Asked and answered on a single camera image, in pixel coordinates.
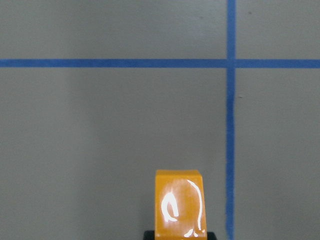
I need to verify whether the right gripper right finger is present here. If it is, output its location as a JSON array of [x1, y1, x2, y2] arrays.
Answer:
[[207, 231, 217, 240]]

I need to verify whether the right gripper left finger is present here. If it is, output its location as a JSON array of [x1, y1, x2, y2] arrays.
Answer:
[[143, 230, 155, 240]]

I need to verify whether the orange trapezoid block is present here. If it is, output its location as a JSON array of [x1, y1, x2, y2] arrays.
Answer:
[[154, 169, 208, 240]]

